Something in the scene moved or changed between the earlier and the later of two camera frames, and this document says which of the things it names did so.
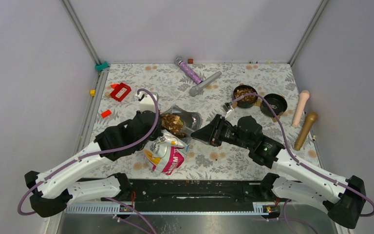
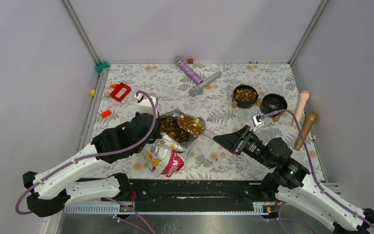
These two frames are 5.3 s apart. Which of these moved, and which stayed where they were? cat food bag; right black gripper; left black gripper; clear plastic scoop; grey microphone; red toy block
Moved: right black gripper; clear plastic scoop
Stayed: grey microphone; red toy block; cat food bag; left black gripper
